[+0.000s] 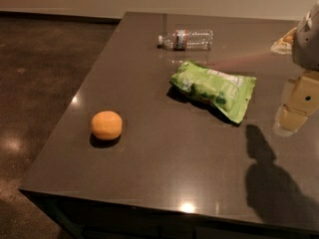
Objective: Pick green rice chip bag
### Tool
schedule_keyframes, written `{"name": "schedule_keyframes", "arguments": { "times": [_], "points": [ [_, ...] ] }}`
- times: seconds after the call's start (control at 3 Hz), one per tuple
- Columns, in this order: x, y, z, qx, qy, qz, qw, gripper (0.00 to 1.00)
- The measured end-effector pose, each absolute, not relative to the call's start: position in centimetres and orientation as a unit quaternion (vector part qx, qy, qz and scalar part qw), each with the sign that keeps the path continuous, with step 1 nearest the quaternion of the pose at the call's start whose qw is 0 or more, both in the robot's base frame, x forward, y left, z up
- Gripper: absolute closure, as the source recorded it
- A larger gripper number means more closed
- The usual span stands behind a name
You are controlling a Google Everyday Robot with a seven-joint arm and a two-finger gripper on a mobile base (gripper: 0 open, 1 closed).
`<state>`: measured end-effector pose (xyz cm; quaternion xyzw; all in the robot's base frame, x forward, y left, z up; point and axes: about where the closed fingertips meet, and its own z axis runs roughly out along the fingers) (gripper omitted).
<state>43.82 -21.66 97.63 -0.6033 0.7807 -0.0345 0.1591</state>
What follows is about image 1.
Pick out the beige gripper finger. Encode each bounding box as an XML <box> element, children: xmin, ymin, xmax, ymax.
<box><xmin>275</xmin><ymin>105</ymin><xmax>308</xmax><ymax>132</ymax></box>

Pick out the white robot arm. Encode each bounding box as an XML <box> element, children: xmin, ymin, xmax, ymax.
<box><xmin>271</xmin><ymin>1</ymin><xmax>319</xmax><ymax>136</ymax></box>

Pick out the green rice chip bag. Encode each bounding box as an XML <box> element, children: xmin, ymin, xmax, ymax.
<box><xmin>169</xmin><ymin>61</ymin><xmax>256</xmax><ymax>123</ymax></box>

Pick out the yellow snack package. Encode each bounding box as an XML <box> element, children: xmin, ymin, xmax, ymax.
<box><xmin>270</xmin><ymin>27</ymin><xmax>297</xmax><ymax>55</ymax></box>

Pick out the clear plastic water bottle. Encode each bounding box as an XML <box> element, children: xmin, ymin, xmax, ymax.
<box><xmin>158</xmin><ymin>29</ymin><xmax>213</xmax><ymax>51</ymax></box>

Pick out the orange round fruit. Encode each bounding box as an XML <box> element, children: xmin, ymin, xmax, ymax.
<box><xmin>91</xmin><ymin>111</ymin><xmax>123</xmax><ymax>140</ymax></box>

